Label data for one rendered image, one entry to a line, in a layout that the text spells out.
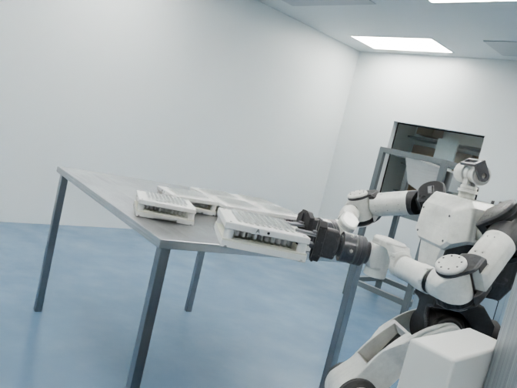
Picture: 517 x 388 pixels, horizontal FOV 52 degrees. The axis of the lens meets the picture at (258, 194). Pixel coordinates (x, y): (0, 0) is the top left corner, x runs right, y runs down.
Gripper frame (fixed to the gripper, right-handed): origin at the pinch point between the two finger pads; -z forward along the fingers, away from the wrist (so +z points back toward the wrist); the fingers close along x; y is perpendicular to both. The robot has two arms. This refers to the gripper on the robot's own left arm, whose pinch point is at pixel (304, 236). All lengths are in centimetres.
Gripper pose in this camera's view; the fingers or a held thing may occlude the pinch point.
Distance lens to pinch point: 155.2
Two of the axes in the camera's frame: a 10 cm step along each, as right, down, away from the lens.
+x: -2.5, 9.6, 0.9
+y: -0.3, -1.0, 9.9
